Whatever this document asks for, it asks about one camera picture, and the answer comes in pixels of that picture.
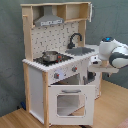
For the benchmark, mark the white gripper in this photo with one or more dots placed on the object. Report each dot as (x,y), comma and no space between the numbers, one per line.
(96,65)

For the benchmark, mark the white oven door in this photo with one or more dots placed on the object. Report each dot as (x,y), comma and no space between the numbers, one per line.
(71,104)

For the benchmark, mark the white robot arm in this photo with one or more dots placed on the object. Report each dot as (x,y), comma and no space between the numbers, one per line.
(112,56)

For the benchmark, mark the wooden toy kitchen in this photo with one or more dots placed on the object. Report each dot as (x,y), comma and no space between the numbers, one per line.
(39,78)

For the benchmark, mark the red right stove knob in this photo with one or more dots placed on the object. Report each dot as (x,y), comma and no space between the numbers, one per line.
(74,69)

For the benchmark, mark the red stove knob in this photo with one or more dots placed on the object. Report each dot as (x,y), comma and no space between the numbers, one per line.
(74,69)
(56,75)

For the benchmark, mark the grey sink basin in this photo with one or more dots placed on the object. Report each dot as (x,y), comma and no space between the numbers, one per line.
(79,51)

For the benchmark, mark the black toy faucet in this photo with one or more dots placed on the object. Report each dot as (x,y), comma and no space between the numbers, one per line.
(73,39)

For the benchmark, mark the black stove top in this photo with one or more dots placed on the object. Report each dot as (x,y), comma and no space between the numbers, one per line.
(60,58)

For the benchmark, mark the red left stove knob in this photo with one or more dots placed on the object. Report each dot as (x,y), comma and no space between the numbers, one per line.
(56,75)

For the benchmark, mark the silver toy pot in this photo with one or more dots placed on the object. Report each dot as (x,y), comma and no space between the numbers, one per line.
(50,56)

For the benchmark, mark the grey range hood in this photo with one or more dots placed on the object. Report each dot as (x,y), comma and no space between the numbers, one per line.
(48,18)

